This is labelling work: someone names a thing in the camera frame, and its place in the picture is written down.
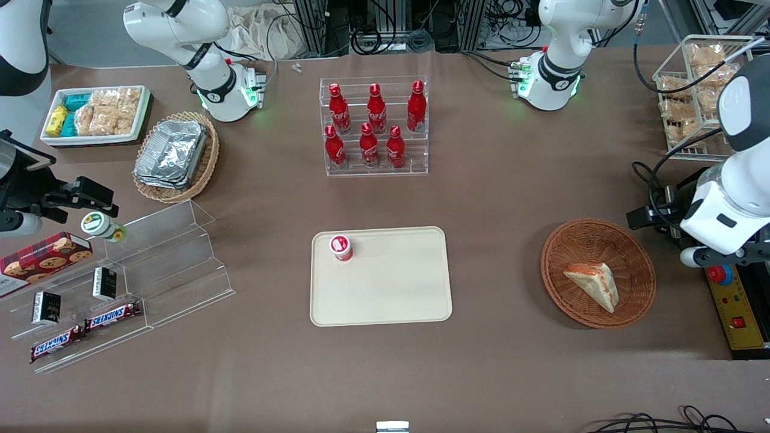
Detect green lid drink cup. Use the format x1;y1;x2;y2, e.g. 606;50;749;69
81;211;128;244

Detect bagged cracker pack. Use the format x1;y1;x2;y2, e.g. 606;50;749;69
661;99;703;145
692;64;741;97
658;75;694;102
688;43;727;68

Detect black cables bundle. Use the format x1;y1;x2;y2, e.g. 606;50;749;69
585;405;770;433

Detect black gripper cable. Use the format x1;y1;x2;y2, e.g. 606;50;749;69
631;128;725;220

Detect white wire basket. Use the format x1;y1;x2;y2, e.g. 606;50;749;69
652;35;756;162

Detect small black box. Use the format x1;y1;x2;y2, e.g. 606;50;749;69
31;291;62;327
91;267;118;302

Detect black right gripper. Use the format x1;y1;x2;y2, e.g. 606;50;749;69
0;130;119;224

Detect red plaid cookie box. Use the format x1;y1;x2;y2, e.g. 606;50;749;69
0;232;94;299

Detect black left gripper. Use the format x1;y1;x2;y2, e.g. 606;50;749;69
626;185;698;236

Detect clear acrylic bottle rack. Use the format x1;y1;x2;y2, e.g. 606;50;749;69
319;76;430;177

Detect triangle sandwich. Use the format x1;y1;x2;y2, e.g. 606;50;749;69
563;262;619;314

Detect clear acrylic stepped shelf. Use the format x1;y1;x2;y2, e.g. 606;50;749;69
9;200;236;375

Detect round brown wicker basket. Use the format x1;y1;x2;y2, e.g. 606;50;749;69
540;218;657;330

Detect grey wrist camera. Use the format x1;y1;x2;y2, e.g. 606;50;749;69
0;212;43;237
680;245;712;269

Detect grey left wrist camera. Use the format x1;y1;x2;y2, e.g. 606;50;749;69
680;245;712;269

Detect bagged rice crackers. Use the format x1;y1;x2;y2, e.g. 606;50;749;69
75;88;143;137

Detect red lid yogurt cup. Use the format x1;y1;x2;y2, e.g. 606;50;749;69
328;234;354;263

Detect snickers chocolate bar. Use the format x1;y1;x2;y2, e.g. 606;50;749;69
29;325;87;365
84;299;144;333

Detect white rectangular snack bin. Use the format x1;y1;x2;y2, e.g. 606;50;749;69
40;85;152;147

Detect red cola bottle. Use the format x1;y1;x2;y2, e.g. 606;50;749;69
366;83;388;135
328;83;352;135
407;80;428;134
359;122;381;168
324;124;347;170
386;124;407;170

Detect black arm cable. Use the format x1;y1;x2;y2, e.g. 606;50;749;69
632;0;733;95

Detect aluminium frame rack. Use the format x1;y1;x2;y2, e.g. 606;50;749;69
292;0;489;56

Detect yellow control box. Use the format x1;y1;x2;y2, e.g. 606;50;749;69
704;263;770;361

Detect beige cloth bag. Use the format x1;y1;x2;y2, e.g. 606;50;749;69
227;5;304;61

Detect stacked aluminium foil trays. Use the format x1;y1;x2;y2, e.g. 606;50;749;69
133;120;210;191

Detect oval wicker basket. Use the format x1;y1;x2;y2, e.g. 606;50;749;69
132;111;220;204

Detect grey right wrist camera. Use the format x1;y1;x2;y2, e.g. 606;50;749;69
0;212;43;237

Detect beige plastic tray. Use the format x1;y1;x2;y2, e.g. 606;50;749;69
310;226;453;327

